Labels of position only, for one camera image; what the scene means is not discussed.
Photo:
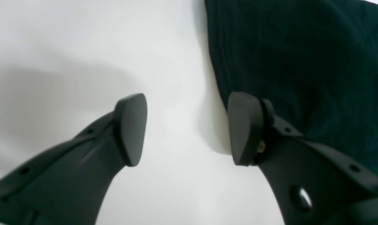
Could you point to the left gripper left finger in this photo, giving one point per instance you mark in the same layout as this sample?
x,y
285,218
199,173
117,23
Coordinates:
x,y
66,184

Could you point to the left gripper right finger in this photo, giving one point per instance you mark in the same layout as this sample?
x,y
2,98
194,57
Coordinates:
x,y
313,184

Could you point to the black T-shirt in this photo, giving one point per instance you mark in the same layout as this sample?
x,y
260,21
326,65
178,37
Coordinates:
x,y
315,60

